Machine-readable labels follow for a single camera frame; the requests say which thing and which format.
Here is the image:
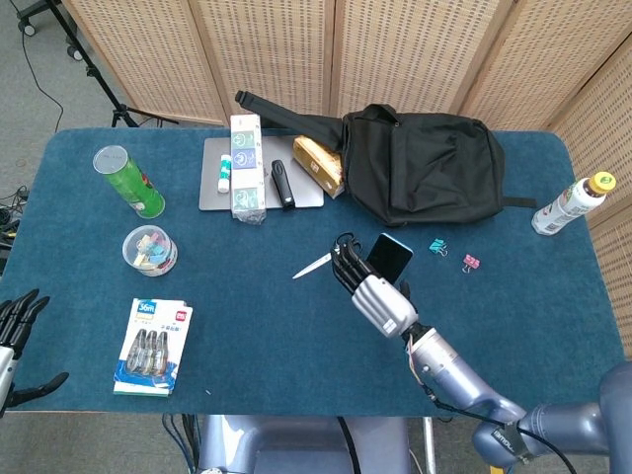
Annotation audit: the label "clear tub of clips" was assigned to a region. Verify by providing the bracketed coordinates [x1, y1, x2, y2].
[121, 224, 180, 277]

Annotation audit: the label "black torso cable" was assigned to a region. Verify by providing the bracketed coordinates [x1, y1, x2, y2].
[337, 417, 359, 474]

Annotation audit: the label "bundle of floor cables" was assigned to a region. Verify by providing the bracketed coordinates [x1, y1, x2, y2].
[0, 185, 31, 261]

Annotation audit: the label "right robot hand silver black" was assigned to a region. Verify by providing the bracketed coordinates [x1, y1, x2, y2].
[331, 240, 420, 340]

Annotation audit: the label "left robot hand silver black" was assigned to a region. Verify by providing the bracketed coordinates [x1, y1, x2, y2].
[0, 288, 70, 411]

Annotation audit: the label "green chips can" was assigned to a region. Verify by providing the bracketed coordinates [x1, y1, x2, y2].
[92, 145, 167, 220]

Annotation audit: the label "grey blue robot torso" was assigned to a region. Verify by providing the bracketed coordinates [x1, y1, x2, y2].
[197, 414, 411, 474]

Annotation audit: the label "white green glue stick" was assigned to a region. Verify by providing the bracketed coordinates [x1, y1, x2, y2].
[216, 153, 233, 194]

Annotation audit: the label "blue table mat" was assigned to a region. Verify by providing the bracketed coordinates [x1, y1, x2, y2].
[0, 127, 613, 417]

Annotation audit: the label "cables under table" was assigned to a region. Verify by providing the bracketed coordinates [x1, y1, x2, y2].
[161, 414, 199, 474]

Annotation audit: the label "black tripod stand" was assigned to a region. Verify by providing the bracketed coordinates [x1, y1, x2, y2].
[43, 0, 180, 128]

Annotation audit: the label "white bottle yellow cap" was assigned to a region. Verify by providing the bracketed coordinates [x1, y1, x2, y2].
[530, 171, 617, 237]

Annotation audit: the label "blue correction tape pack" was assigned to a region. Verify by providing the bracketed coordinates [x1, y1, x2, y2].
[113, 297, 195, 398]

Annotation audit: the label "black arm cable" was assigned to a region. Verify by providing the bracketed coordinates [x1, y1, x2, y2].
[423, 382, 580, 474]

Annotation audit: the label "silver table leg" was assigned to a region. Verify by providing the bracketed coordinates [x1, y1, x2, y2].
[423, 417, 438, 474]

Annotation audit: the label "black wheeled cart base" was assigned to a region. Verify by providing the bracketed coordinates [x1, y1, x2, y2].
[14, 0, 85, 63]

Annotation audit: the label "black backpack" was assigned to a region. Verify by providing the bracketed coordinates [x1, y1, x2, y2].
[234, 90, 537, 228]

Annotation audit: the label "grey laptop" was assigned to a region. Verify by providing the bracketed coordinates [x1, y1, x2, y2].
[198, 135, 326, 212]

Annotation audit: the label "thin black floor cable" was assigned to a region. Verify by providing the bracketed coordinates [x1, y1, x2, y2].
[20, 29, 65, 133]

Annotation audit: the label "black handled scissors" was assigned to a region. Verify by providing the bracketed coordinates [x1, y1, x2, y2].
[291, 231, 362, 280]

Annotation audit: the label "gold tissue pack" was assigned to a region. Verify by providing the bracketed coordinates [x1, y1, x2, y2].
[292, 135, 346, 199]

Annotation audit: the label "wicker folding screen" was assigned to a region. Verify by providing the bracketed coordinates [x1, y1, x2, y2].
[61, 0, 632, 359]

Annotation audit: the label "black smartphone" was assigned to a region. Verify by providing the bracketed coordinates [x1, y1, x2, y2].
[365, 232, 415, 286]

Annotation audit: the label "black stapler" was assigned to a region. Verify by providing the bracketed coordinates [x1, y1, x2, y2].
[270, 159, 297, 211]

